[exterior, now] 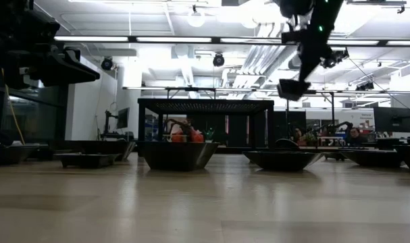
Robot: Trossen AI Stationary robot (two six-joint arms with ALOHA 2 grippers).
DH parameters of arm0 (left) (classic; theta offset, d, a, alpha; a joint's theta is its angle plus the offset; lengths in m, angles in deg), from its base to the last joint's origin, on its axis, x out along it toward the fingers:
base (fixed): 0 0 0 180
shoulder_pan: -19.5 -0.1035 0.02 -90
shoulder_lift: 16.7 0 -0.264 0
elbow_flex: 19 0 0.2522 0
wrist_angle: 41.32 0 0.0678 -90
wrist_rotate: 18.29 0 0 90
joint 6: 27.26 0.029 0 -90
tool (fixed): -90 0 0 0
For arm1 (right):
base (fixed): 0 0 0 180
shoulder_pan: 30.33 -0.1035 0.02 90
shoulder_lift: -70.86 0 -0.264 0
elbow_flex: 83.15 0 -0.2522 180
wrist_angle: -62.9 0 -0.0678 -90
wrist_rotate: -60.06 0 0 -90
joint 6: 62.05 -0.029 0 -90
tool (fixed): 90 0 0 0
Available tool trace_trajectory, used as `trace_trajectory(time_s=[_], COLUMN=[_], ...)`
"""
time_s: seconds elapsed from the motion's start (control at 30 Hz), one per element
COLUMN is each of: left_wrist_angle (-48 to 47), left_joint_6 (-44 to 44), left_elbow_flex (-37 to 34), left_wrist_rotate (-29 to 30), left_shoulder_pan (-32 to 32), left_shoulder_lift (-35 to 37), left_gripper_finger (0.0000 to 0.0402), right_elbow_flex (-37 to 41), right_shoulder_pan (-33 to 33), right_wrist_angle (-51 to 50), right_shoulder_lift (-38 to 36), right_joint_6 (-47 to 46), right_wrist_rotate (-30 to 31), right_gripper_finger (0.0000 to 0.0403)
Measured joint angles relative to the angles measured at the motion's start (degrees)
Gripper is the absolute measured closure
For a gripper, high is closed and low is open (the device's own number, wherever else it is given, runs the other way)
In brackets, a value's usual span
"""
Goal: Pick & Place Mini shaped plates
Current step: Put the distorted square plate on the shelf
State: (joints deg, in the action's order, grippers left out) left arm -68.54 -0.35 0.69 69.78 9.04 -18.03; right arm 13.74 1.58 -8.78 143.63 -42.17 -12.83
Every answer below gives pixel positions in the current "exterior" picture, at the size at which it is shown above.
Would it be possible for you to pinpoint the white wall sign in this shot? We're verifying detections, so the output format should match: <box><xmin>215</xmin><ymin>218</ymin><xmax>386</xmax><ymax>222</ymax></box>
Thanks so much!
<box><xmin>358</xmin><ymin>110</ymin><xmax>376</xmax><ymax>123</ymax></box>

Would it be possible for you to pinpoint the black aluminium table frame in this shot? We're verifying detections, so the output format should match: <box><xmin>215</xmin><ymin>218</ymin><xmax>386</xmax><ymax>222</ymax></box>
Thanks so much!
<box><xmin>133</xmin><ymin>144</ymin><xmax>410</xmax><ymax>162</ymax></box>

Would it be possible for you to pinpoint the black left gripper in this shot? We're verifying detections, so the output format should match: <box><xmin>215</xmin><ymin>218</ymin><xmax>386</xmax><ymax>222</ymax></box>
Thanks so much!
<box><xmin>0</xmin><ymin>9</ymin><xmax>101</xmax><ymax>91</ymax></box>

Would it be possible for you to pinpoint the black metal background frame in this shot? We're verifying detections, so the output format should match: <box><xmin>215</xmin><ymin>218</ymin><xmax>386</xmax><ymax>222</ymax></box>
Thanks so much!
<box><xmin>122</xmin><ymin>86</ymin><xmax>410</xmax><ymax>144</ymax></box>

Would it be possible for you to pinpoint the thin black diagonal cable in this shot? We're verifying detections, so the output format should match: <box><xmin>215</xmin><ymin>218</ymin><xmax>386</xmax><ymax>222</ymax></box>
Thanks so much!
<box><xmin>348</xmin><ymin>57</ymin><xmax>410</xmax><ymax>117</ymax></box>

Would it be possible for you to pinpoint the round white pendant lamp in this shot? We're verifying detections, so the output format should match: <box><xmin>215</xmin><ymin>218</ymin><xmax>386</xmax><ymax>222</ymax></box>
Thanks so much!
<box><xmin>186</xmin><ymin>9</ymin><xmax>206</xmax><ymax>28</ymax></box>

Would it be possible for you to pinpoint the small black square dish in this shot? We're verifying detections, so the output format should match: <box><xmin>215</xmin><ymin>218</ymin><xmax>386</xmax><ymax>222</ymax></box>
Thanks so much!
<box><xmin>54</xmin><ymin>153</ymin><xmax>120</xmax><ymax>169</ymax></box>
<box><xmin>142</xmin><ymin>140</ymin><xmax>222</xmax><ymax>171</ymax></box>

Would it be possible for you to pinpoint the black leaf-shaped dish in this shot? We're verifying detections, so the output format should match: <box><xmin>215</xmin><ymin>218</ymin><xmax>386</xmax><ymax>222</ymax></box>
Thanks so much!
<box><xmin>338</xmin><ymin>149</ymin><xmax>404</xmax><ymax>169</ymax></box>
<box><xmin>242</xmin><ymin>150</ymin><xmax>324</xmax><ymax>171</ymax></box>

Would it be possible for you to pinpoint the black wavy square dish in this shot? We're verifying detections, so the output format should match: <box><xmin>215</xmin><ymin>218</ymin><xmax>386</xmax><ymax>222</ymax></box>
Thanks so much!
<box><xmin>72</xmin><ymin>139</ymin><xmax>137</xmax><ymax>161</ymax></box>
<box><xmin>277</xmin><ymin>78</ymin><xmax>311</xmax><ymax>102</ymax></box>

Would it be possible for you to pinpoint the person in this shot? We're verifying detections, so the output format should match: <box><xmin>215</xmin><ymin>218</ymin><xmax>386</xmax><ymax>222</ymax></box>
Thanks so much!
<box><xmin>348</xmin><ymin>127</ymin><xmax>368</xmax><ymax>146</ymax></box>
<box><xmin>163</xmin><ymin>117</ymin><xmax>205</xmax><ymax>143</ymax></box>
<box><xmin>292</xmin><ymin>126</ymin><xmax>307</xmax><ymax>146</ymax></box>

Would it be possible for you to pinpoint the black round dish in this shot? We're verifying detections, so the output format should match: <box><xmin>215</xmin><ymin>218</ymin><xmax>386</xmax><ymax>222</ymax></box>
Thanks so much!
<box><xmin>0</xmin><ymin>143</ymin><xmax>40</xmax><ymax>167</ymax></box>

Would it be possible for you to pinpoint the black ceiling spotlight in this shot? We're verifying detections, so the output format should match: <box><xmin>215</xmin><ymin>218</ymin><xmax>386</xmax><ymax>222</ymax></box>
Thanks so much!
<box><xmin>326</xmin><ymin>48</ymin><xmax>350</xmax><ymax>69</ymax></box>

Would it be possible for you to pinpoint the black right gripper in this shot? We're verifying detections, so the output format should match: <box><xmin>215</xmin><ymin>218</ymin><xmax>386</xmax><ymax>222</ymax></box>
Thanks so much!
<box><xmin>297</xmin><ymin>20</ymin><xmax>334</xmax><ymax>82</ymax></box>

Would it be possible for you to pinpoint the black perforated metal shelf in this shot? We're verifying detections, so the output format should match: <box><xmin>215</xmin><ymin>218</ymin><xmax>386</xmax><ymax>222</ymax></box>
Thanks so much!
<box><xmin>137</xmin><ymin>97</ymin><xmax>276</xmax><ymax>159</ymax></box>

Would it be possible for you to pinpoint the long white light bar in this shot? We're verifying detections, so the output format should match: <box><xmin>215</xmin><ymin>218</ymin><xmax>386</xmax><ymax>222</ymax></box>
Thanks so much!
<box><xmin>54</xmin><ymin>35</ymin><xmax>410</xmax><ymax>47</ymax></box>

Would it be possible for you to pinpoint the large black computer monitor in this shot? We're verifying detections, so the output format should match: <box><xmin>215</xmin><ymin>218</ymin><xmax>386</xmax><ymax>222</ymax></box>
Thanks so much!
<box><xmin>373</xmin><ymin>106</ymin><xmax>410</xmax><ymax>134</ymax></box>

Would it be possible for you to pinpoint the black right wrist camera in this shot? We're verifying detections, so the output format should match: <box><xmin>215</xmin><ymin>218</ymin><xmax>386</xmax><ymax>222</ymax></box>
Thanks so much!
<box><xmin>280</xmin><ymin>28</ymin><xmax>307</xmax><ymax>44</ymax></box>

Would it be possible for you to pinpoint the yellow cable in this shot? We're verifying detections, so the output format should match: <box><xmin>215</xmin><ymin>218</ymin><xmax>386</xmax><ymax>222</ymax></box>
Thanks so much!
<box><xmin>1</xmin><ymin>67</ymin><xmax>26</xmax><ymax>146</ymax></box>

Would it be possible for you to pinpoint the black curved handle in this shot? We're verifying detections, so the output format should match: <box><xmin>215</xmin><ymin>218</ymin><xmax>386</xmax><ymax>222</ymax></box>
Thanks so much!
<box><xmin>275</xmin><ymin>137</ymin><xmax>301</xmax><ymax>152</ymax></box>

